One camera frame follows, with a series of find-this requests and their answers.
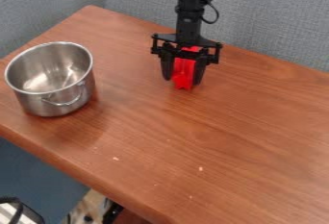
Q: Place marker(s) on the clutter under table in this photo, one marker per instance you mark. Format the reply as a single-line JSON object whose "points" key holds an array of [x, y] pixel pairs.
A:
{"points": [[90, 210]]}

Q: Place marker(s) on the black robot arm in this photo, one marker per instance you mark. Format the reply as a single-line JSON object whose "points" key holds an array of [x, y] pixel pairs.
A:
{"points": [[210, 15]]}

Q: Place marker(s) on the white striped object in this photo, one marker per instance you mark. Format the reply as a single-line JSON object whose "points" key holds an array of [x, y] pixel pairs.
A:
{"points": [[7, 214]]}

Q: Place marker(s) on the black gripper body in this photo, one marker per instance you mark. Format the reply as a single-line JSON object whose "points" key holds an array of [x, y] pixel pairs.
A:
{"points": [[186, 43]]}

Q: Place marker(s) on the stainless steel pot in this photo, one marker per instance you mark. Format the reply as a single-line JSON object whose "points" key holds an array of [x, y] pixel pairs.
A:
{"points": [[51, 78]]}

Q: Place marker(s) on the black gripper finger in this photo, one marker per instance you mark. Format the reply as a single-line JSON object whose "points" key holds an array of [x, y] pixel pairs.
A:
{"points": [[199, 68], [167, 59]]}

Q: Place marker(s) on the red star-shaped block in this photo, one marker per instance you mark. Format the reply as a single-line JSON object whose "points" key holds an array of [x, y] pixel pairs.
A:
{"points": [[183, 73]]}

